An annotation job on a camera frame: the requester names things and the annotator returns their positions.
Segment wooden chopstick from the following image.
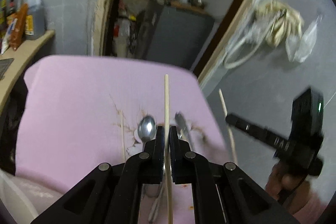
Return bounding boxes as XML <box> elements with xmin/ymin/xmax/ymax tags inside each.
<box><xmin>219</xmin><ymin>89</ymin><xmax>238</xmax><ymax>165</ymax></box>
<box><xmin>164</xmin><ymin>74</ymin><xmax>173</xmax><ymax>224</ymax></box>

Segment steel spoon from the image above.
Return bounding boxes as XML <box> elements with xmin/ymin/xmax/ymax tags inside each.
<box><xmin>137</xmin><ymin>115</ymin><xmax>156</xmax><ymax>150</ymax></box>

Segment steel fork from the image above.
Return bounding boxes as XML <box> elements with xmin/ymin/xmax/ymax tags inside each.
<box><xmin>175</xmin><ymin>112</ymin><xmax>195</xmax><ymax>151</ymax></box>

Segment right hand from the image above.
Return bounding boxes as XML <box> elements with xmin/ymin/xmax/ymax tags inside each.
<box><xmin>265</xmin><ymin>161</ymin><xmax>312</xmax><ymax>214</ymax></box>

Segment pink floral tablecloth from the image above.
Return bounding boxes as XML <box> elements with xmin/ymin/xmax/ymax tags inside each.
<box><xmin>15</xmin><ymin>54</ymin><xmax>232</xmax><ymax>224</ymax></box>

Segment clear plastic bag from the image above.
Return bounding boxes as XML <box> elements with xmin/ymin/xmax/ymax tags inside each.
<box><xmin>285</xmin><ymin>14</ymin><xmax>323</xmax><ymax>63</ymax></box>

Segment cream rubber gloves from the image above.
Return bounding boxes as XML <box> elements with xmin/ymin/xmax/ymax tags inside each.
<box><xmin>255</xmin><ymin>0</ymin><xmax>304</xmax><ymax>48</ymax></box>

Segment grey refrigerator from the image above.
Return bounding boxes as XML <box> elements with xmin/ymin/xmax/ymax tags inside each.
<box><xmin>134</xmin><ymin>0</ymin><xmax>214</xmax><ymax>69</ymax></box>

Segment beige countertop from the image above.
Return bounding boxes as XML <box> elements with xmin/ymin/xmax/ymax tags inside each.
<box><xmin>0</xmin><ymin>30</ymin><xmax>55</xmax><ymax>113</ymax></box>

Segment large soy sauce jug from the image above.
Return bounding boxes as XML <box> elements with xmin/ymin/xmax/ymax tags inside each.
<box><xmin>25</xmin><ymin>0</ymin><xmax>46</xmax><ymax>40</ymax></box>

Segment orange spice packet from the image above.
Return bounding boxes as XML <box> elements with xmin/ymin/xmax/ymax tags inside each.
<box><xmin>9</xmin><ymin>3</ymin><xmax>29</xmax><ymax>51</ymax></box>

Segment wooden door frame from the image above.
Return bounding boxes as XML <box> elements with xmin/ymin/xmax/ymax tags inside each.
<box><xmin>91</xmin><ymin>0</ymin><xmax>256</xmax><ymax>84</ymax></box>

